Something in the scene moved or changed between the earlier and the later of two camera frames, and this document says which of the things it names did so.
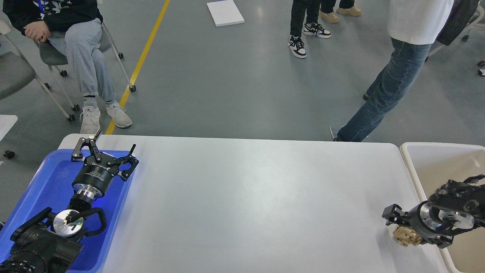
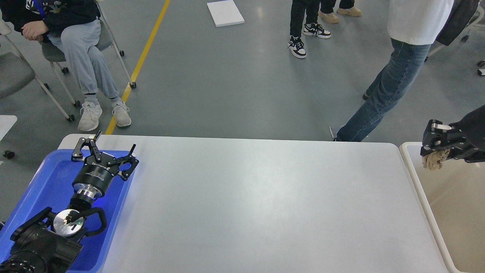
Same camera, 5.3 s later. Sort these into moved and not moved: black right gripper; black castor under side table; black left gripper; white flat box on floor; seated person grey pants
Moved: black right gripper
Not moved: seated person grey pants; black left gripper; black castor under side table; white flat box on floor
